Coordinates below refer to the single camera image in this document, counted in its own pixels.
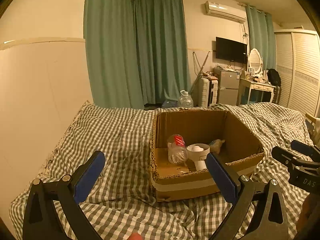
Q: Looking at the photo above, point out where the white plastic bottle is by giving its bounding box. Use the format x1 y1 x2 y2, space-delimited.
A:
193 161 206 171

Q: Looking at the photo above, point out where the white tape roll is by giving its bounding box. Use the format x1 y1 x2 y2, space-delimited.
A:
187 143 210 161

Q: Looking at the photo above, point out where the crumpled plastic wrapper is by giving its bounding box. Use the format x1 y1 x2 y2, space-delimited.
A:
209 139 225 154

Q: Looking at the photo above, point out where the white dressing table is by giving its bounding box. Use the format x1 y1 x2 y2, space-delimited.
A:
236 78 275 106

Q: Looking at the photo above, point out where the brown cardboard box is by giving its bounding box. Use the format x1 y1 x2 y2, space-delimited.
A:
150 109 264 202

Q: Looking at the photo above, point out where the grey checkered bed sheet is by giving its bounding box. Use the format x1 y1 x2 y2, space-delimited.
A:
9 100 316 240

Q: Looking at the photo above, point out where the black bag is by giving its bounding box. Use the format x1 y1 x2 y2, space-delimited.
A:
267 69 281 87

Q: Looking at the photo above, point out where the silver mini fridge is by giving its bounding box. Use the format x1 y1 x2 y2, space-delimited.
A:
213 67 240 106

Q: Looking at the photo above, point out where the white louvered wardrobe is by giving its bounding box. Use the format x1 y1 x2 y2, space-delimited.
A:
274 29 319 116

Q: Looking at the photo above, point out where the clear water jug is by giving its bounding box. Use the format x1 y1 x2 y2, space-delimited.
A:
177 90 194 108

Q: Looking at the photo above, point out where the white oval vanity mirror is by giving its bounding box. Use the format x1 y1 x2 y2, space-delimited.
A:
248 48 263 74

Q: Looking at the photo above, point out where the white suitcase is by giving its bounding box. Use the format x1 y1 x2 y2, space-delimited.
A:
198 77 219 107

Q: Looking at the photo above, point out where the small green curtain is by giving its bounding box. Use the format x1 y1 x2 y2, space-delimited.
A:
246 4 276 70

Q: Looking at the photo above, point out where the white air conditioner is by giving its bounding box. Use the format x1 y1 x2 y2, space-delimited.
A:
204 1 247 23

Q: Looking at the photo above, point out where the large green curtain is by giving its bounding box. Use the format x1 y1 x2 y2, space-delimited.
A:
84 0 191 109

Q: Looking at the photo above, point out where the black wall television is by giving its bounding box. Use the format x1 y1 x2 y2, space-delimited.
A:
215 37 247 64

